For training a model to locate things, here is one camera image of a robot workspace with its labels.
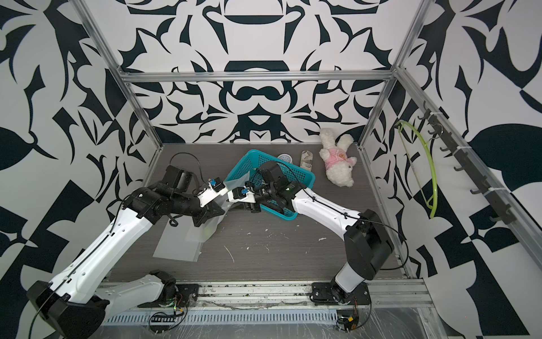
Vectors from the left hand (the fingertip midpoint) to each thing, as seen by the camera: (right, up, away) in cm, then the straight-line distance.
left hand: (220, 206), depth 72 cm
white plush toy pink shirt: (+49, +15, +29) cm, 59 cm away
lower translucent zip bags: (-19, -16, +14) cm, 28 cm away
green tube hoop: (+67, +2, -6) cm, 68 cm away
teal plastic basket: (+9, +17, +33) cm, 38 cm away
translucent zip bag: (-12, -14, +15) cm, 24 cm away
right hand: (+3, +3, +1) cm, 4 cm away
